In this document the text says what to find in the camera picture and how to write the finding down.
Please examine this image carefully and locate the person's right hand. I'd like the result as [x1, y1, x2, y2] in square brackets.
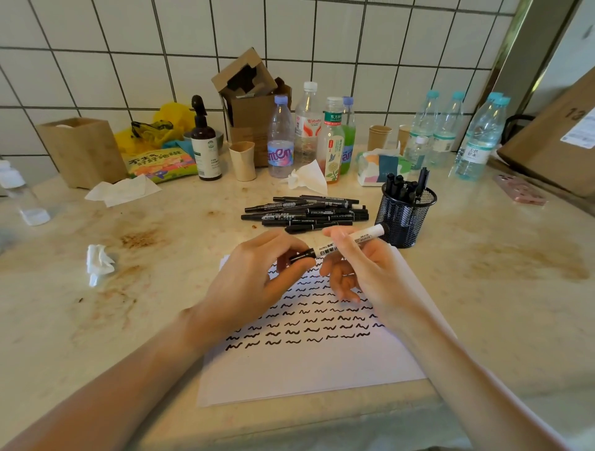
[320, 225, 425, 329]

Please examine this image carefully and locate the person's left hand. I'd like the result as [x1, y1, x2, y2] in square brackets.
[183, 230, 318, 347]

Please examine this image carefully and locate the white marker with black cap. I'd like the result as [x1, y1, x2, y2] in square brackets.
[289, 222, 390, 266]

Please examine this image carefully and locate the person's left forearm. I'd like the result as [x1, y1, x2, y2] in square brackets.
[0, 309, 231, 451]

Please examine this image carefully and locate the person's right forearm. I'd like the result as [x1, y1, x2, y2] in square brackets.
[387, 297, 573, 451]

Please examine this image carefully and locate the pile of black markers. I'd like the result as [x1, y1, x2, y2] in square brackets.
[240, 195, 371, 234]

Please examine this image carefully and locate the black mesh pen holder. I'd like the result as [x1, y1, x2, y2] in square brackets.
[374, 182, 438, 249]

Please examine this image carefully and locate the pointed crumpled white tissue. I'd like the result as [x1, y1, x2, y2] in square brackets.
[286, 159, 329, 196]

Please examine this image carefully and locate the white paper sheet with squiggles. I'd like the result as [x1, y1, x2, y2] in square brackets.
[197, 246, 458, 409]

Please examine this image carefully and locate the bunch of black pens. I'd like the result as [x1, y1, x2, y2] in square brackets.
[385, 167, 430, 201]

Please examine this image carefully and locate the patterned tissue pack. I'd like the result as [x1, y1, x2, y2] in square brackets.
[356, 148, 413, 188]

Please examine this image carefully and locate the tea bottle with green cap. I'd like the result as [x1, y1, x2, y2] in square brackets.
[315, 96, 346, 185]

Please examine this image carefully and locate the beige paper cup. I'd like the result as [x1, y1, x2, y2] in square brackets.
[228, 141, 258, 183]

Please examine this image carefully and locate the bottle with pink blue label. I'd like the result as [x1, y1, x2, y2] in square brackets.
[267, 95, 296, 179]

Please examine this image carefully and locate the green drink bottle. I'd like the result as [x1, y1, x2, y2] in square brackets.
[339, 96, 357, 176]

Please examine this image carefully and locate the brown paper cup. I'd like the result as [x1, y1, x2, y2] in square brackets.
[368, 125, 394, 152]
[397, 124, 415, 157]

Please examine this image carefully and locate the bottle with red label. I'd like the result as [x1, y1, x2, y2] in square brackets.
[294, 81, 324, 169]

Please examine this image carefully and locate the small white cap bottle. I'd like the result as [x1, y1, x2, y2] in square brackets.
[403, 135, 430, 171]

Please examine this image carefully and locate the brown spray bottle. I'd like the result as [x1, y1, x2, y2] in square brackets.
[190, 95, 223, 182]

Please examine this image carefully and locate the open brown cardboard box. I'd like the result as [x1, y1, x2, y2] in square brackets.
[211, 47, 293, 168]

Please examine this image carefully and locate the colourful snack packet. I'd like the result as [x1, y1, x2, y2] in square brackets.
[123, 148, 200, 185]

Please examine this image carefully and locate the blue cap water bottle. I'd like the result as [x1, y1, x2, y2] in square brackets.
[455, 96, 512, 182]
[448, 91, 505, 178]
[411, 90, 440, 160]
[427, 91, 466, 169]

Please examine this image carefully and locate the flat white tissue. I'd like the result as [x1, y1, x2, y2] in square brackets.
[84, 174, 162, 208]

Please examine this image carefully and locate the yellow plastic bag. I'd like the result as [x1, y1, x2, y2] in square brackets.
[113, 102, 196, 157]

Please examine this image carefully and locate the small crumpled white tissue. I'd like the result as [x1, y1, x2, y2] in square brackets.
[86, 244, 116, 288]

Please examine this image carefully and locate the pink phone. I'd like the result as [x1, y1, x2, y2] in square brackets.
[492, 173, 549, 206]

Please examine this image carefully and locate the black and yellow object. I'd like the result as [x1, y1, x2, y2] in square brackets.
[130, 119, 175, 141]

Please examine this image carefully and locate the bamboo wooden box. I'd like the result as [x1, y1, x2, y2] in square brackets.
[36, 117, 129, 190]

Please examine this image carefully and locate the large cardboard shipping box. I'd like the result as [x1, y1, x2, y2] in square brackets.
[496, 66, 595, 201]

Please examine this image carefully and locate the clear empty plastic bottle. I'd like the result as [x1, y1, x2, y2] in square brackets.
[0, 160, 51, 227]

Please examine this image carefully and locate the black strap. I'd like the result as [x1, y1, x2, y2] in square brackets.
[503, 113, 536, 141]

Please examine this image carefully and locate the brass door frame trim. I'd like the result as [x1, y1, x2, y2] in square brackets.
[478, 0, 583, 118]

